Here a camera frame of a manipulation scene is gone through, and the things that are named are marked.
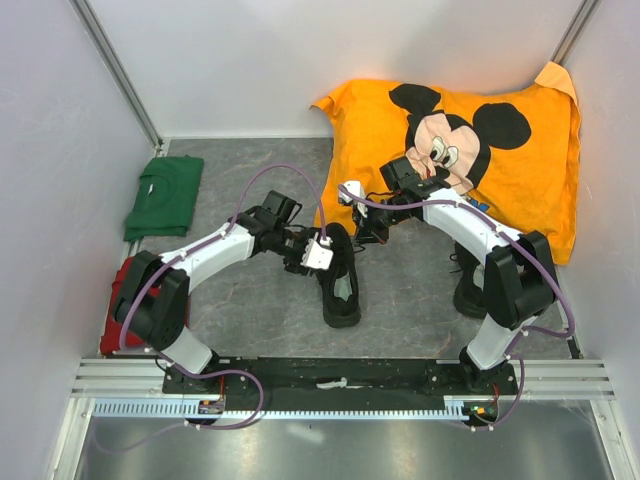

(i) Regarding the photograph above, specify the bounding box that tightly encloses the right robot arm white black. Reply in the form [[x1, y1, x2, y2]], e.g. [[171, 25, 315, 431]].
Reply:
[[339, 157, 559, 394]]

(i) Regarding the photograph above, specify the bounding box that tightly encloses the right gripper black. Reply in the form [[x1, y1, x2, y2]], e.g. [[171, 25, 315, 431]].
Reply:
[[352, 195, 411, 247]]

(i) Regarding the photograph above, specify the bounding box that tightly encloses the orange Mickey Mouse pillow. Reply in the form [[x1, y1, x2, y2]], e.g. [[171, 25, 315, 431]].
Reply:
[[314, 63, 581, 265]]

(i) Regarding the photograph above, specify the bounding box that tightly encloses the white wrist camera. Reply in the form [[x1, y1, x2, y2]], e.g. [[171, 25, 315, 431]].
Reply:
[[301, 237, 333, 271], [338, 180, 368, 218]]

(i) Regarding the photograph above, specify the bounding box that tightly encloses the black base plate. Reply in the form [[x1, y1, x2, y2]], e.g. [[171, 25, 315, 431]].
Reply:
[[162, 357, 518, 397]]

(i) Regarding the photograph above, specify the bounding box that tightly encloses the right aluminium frame post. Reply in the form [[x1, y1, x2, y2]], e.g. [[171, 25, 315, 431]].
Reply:
[[550, 0, 601, 66]]

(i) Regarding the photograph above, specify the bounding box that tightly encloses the green folded shirt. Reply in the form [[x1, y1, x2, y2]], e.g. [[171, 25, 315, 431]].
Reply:
[[124, 156, 204, 242]]

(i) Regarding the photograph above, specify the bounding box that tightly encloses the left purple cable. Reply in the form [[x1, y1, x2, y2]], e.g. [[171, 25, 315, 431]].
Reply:
[[89, 163, 331, 455]]

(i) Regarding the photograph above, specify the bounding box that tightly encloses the black shoe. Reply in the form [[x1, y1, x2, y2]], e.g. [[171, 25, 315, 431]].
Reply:
[[317, 222, 361, 329], [450, 242, 487, 320]]

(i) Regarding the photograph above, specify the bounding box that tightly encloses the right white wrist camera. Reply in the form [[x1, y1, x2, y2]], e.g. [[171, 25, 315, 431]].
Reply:
[[338, 180, 368, 218]]

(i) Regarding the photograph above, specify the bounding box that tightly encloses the grey slotted cable duct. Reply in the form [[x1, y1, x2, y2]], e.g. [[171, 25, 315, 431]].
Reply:
[[92, 398, 469, 421]]

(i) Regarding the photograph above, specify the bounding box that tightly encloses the aluminium front rail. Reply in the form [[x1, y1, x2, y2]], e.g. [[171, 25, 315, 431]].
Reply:
[[71, 357, 615, 400]]

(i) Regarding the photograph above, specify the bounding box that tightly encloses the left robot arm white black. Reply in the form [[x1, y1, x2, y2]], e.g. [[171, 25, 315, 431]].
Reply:
[[110, 190, 333, 393]]

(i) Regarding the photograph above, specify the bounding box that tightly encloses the red folded shirt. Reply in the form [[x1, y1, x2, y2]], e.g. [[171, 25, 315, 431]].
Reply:
[[100, 251, 190, 355]]

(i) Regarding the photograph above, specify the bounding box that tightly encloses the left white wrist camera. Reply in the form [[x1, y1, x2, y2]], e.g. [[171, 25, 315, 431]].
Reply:
[[301, 237, 333, 271]]

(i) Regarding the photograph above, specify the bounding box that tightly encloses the left aluminium frame post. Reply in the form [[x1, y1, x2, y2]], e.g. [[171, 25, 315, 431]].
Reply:
[[70, 0, 164, 153]]

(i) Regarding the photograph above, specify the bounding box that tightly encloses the aluminium frame post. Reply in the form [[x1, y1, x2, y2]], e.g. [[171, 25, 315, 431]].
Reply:
[[70, 0, 164, 153], [550, 0, 601, 66]]

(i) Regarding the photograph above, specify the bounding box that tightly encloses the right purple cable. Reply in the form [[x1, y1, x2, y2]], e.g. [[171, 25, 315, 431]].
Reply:
[[337, 183, 576, 432]]

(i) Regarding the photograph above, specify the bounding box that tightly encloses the purple cable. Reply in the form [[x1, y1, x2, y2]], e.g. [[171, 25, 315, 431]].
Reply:
[[89, 163, 331, 455], [337, 183, 576, 432]]

